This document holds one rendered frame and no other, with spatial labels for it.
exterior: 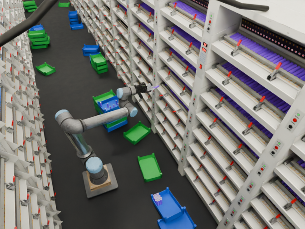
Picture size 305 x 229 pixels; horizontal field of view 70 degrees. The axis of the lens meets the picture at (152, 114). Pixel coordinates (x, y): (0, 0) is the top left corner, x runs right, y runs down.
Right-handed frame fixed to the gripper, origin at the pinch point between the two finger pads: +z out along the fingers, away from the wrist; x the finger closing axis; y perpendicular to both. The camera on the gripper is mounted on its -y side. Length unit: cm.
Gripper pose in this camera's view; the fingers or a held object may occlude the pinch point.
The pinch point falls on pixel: (153, 88)
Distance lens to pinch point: 217.1
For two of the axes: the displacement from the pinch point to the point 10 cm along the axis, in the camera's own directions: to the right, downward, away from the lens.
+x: -4.4, -6.2, 6.5
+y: 1.0, -7.5, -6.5
